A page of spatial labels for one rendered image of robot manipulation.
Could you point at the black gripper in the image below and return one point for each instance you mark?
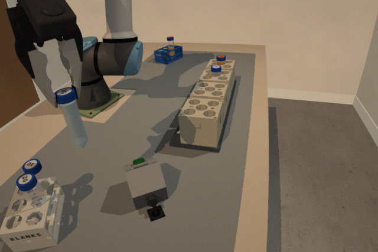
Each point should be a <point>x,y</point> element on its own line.
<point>35,62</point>

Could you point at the grey bench mat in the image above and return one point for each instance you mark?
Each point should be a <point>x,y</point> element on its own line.
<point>204,188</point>

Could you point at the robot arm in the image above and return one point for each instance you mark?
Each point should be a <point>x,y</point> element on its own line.
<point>112,57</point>

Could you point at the blue tube rack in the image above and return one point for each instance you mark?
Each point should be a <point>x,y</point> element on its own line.
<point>161,56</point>

